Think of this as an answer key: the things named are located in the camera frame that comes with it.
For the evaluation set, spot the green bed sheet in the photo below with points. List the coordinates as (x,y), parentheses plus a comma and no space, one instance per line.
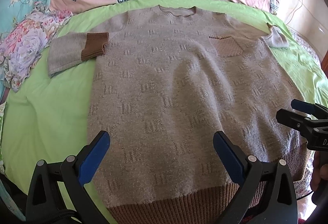
(47,118)

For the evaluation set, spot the beige knit sweater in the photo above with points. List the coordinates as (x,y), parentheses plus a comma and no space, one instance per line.
(165,81)

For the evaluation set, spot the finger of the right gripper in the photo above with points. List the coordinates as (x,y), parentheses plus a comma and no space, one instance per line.
(306,126)
(316,110)

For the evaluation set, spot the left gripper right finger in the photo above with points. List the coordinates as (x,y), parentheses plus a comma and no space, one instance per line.
(266,192)

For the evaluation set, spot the purple pink floral pillow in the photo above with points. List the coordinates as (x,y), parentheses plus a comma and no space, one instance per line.
(22,48)

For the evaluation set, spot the right hand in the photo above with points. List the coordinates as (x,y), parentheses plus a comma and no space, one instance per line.
(319,172)

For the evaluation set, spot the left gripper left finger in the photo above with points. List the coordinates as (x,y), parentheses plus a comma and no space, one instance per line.
(57,192)

